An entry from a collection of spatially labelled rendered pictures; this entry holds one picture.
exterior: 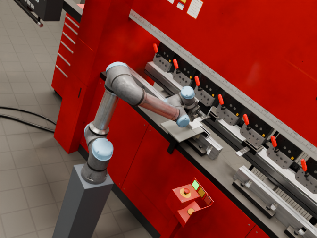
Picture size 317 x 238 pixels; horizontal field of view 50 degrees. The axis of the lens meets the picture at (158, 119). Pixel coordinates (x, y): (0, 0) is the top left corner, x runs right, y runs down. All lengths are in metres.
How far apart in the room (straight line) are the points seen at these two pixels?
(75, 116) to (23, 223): 0.92
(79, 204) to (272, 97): 1.24
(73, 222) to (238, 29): 1.48
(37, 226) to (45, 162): 0.63
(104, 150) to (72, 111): 1.17
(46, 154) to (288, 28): 2.20
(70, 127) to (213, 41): 1.51
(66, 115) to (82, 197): 1.21
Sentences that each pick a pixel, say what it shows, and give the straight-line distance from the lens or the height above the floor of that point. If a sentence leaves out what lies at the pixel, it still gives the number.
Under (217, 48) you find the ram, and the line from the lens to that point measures 2.12.
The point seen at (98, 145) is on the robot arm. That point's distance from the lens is 1.85.
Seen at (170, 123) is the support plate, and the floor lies 1.00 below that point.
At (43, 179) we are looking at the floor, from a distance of 2.96.
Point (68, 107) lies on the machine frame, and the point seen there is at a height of 0.43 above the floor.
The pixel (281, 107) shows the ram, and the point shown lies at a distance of 1.99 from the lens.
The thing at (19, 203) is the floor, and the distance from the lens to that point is 2.79.
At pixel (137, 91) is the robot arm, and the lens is 1.64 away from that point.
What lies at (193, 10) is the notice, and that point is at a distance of 2.22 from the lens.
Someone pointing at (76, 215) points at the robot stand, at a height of 0.53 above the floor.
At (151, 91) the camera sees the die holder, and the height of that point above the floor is 0.97.
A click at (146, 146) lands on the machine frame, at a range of 2.51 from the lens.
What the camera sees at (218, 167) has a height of 0.87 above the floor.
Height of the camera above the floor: 2.22
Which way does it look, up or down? 34 degrees down
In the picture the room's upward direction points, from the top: 24 degrees clockwise
